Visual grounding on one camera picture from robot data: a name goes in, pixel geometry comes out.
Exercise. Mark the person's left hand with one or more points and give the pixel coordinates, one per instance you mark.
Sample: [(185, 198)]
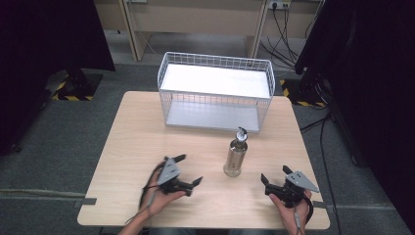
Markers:
[(156, 200)]

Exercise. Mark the beige wooden desk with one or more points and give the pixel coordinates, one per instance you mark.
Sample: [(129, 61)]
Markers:
[(195, 16)]

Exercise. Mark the black curtain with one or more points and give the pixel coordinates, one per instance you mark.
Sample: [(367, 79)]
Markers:
[(372, 81), (42, 49)]

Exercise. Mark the glass bottle with pump top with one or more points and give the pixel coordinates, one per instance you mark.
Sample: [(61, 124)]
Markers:
[(235, 158)]

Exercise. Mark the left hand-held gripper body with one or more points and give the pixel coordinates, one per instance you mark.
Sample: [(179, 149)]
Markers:
[(168, 171)]

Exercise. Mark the white power strip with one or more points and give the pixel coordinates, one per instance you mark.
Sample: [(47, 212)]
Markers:
[(279, 4)]

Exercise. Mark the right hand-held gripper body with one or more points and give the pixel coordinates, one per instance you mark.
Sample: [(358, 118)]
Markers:
[(300, 182)]

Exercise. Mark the stand base with striped tape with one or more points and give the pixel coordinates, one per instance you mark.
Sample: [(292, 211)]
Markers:
[(298, 93), (76, 86)]

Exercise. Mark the person's right hand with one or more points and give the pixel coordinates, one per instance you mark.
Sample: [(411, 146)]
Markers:
[(290, 217)]

